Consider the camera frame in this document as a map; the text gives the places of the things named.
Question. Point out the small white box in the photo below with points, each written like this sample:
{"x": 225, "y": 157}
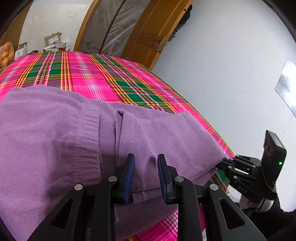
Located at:
{"x": 20, "y": 51}

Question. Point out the shiny wall panel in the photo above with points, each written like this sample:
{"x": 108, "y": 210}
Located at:
{"x": 286, "y": 85}

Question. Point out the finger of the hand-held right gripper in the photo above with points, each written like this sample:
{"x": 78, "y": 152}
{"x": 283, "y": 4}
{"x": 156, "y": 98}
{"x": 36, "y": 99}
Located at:
{"x": 231, "y": 170}
{"x": 240, "y": 158}

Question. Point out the open cardboard box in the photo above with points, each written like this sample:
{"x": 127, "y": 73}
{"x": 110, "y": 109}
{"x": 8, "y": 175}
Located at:
{"x": 53, "y": 39}

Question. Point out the person's right hand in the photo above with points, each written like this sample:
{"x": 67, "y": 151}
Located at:
{"x": 247, "y": 201}

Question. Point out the wooden wardrobe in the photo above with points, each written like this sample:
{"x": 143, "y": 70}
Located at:
{"x": 11, "y": 25}

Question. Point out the person's right forearm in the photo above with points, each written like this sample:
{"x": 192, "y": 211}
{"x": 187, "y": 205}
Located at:
{"x": 272, "y": 222}

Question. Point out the bag of oranges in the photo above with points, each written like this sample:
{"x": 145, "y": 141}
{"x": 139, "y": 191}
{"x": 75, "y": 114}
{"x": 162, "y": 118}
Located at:
{"x": 6, "y": 55}

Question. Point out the dark hanging clothes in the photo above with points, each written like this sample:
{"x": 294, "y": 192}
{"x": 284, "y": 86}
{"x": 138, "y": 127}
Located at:
{"x": 183, "y": 18}

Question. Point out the wooden door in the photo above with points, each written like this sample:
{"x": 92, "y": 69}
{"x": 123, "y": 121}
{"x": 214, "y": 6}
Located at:
{"x": 150, "y": 30}

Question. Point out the purple sweater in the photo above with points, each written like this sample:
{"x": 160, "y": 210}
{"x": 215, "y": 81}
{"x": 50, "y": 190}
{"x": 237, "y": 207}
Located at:
{"x": 69, "y": 139}

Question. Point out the plaid bed sheet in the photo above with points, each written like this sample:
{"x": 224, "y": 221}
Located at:
{"x": 92, "y": 71}

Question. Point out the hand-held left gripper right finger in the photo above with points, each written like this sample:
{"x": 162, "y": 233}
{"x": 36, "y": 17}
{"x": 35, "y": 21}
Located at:
{"x": 161, "y": 178}

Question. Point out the clear plastic door curtain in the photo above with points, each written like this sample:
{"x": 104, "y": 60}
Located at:
{"x": 113, "y": 27}

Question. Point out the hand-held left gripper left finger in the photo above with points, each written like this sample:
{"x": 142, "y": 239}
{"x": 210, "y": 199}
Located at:
{"x": 129, "y": 178}

